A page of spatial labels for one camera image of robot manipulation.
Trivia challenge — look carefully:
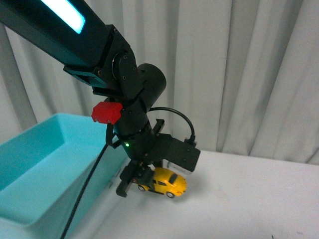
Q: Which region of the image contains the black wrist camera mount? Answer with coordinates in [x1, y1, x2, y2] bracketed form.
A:
[158, 134, 200, 173]

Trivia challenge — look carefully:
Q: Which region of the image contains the turquoise plastic bin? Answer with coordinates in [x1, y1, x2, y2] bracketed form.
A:
[0, 114, 127, 239]

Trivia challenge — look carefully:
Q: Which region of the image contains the white pleated curtain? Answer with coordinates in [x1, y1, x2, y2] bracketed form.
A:
[0, 0, 319, 165]

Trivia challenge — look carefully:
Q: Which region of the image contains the black cable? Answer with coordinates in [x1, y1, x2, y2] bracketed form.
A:
[59, 106, 196, 239]

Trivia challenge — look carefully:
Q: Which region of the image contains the red clip block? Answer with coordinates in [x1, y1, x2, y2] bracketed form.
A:
[91, 102, 123, 124]

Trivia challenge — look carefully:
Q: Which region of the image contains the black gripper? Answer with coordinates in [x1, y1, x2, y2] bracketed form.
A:
[116, 129, 163, 197]

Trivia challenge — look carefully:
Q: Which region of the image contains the yellow beetle toy car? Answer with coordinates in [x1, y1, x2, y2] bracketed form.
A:
[138, 167, 187, 199]

